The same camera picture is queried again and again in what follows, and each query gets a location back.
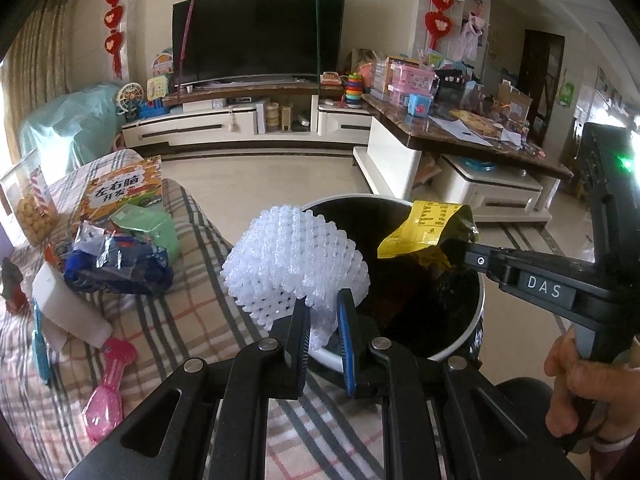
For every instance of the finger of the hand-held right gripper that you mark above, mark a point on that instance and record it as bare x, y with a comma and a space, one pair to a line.
520, 272

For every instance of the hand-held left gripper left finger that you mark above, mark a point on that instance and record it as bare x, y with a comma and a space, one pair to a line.
303, 345

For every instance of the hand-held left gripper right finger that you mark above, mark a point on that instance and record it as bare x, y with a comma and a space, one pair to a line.
347, 340

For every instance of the white foam fruit net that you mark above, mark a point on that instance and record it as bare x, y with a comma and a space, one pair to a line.
290, 260

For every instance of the white round bin black liner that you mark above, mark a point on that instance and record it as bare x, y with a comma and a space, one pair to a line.
430, 310

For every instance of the yellow snack packet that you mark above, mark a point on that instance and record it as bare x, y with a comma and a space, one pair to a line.
415, 230

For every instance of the person's right forearm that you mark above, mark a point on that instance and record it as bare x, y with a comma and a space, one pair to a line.
617, 457

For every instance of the person's right hand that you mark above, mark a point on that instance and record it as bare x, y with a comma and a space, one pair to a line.
612, 385

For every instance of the plaid blanket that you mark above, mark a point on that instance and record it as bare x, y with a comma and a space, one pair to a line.
200, 280

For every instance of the marble top coffee table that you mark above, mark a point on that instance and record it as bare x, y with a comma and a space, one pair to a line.
450, 137

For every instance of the white paper sheet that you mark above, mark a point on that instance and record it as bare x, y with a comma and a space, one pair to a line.
457, 132

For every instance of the round pizza puzzle tray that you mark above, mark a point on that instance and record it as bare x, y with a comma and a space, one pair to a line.
475, 121

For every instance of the dark wooden door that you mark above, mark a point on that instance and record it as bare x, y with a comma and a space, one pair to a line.
542, 80

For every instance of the green packet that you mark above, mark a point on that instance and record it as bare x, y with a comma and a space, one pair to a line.
152, 227

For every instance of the blue pink toy box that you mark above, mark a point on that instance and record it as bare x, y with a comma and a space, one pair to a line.
419, 105

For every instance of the pink plastic toy comb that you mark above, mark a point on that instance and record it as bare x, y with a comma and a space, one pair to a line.
110, 390

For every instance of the blue foil packet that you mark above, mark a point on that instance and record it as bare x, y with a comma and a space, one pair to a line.
120, 267

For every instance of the pink clear storage box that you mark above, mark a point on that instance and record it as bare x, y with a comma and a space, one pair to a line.
412, 82

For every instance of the white cardboard box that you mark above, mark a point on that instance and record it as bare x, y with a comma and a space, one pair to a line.
70, 310

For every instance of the white television cabinet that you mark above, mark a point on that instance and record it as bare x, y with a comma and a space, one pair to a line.
220, 122

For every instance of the orange children's book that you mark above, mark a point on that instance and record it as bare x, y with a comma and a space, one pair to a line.
120, 185

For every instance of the small red packet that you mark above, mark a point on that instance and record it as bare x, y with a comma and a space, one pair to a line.
57, 255

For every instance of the teal plastic stick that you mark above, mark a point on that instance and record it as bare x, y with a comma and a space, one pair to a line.
41, 345

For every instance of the red heart hanging decoration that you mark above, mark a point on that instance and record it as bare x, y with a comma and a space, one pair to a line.
115, 20
439, 5

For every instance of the blue toy set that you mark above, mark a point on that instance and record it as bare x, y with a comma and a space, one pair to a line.
152, 109

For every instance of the dark red figurine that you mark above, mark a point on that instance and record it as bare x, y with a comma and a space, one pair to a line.
14, 285

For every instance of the white ferris wheel toy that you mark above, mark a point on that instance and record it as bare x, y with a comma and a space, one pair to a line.
129, 100

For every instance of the clear bag of snacks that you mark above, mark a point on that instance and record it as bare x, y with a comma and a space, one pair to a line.
30, 200

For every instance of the black flat television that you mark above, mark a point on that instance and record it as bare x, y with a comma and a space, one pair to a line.
255, 35

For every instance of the teal plastic furniture cover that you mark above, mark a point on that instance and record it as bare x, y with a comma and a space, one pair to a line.
70, 120

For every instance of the beige curtain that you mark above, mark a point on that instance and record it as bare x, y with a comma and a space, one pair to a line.
35, 60

